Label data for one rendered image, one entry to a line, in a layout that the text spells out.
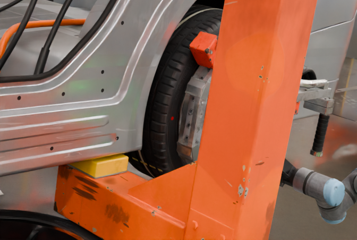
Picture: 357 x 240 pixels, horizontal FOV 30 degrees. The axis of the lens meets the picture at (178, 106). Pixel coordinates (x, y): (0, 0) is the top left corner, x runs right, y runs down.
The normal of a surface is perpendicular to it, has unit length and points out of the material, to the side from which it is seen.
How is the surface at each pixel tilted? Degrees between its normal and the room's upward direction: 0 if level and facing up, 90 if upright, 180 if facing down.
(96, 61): 90
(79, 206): 90
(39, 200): 0
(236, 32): 90
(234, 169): 90
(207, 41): 45
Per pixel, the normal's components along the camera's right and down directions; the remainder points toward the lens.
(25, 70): -0.62, -0.07
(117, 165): 0.74, 0.27
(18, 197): 0.15, -0.96
